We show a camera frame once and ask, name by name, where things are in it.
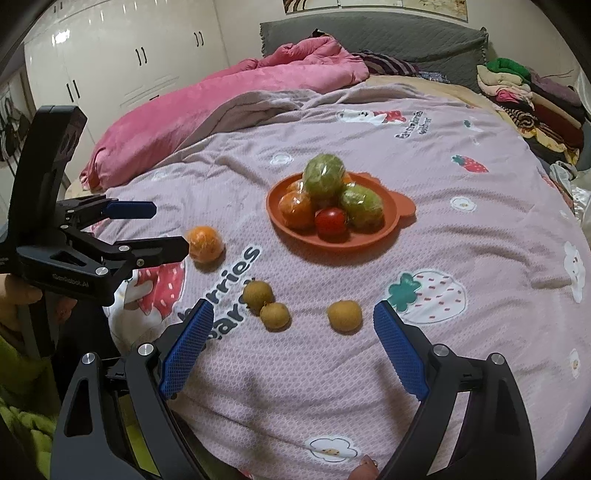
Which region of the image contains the grey padded headboard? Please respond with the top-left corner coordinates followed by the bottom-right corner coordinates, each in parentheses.
top-left (259, 11), bottom-right (489, 86)

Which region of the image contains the wall picture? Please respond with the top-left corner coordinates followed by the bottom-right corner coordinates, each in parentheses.
top-left (281, 0), bottom-right (469, 23)

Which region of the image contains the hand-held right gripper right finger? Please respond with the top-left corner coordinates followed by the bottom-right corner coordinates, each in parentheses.
top-left (372, 299), bottom-right (541, 480)

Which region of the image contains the person's left hand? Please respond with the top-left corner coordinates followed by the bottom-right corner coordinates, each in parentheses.
top-left (0, 272), bottom-right (78, 334)

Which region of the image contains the white glossy wardrobe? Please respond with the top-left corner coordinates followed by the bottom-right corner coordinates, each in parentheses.
top-left (21, 0), bottom-right (229, 144)

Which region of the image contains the strawberry printed blanket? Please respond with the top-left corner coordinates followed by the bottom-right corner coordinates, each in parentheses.
top-left (81, 83), bottom-right (587, 476)

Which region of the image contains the brown longan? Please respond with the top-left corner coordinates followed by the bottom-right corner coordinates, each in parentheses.
top-left (259, 302), bottom-right (291, 331)
top-left (242, 280), bottom-right (274, 313)
top-left (327, 299), bottom-right (363, 333)

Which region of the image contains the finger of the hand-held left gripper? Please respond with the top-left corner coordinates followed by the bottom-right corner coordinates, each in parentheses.
top-left (69, 233), bottom-right (191, 271)
top-left (55, 195), bottom-right (157, 232)

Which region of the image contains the dark striped cloth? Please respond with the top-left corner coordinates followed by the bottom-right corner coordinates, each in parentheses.
top-left (353, 50), bottom-right (421, 77)

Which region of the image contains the pink quilt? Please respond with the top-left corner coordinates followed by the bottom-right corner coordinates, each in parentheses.
top-left (79, 36), bottom-right (370, 192)

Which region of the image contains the orange plastic plate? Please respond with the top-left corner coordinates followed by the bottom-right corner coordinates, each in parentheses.
top-left (266, 172), bottom-right (416, 252)

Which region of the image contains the plastic-wrapped green citrus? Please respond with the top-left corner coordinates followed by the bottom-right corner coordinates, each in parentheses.
top-left (302, 154), bottom-right (347, 201)
top-left (339, 184), bottom-right (385, 230)

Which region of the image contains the pile of folded clothes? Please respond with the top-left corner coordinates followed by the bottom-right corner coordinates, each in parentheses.
top-left (475, 58), bottom-right (586, 164)

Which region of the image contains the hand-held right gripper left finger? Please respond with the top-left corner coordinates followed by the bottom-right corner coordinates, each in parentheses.
top-left (50, 298), bottom-right (216, 480)

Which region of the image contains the red tomato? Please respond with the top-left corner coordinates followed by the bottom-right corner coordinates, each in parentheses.
top-left (315, 207), bottom-right (349, 241)

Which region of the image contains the person's right hand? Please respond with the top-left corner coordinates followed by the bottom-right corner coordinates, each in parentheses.
top-left (348, 455), bottom-right (382, 480)

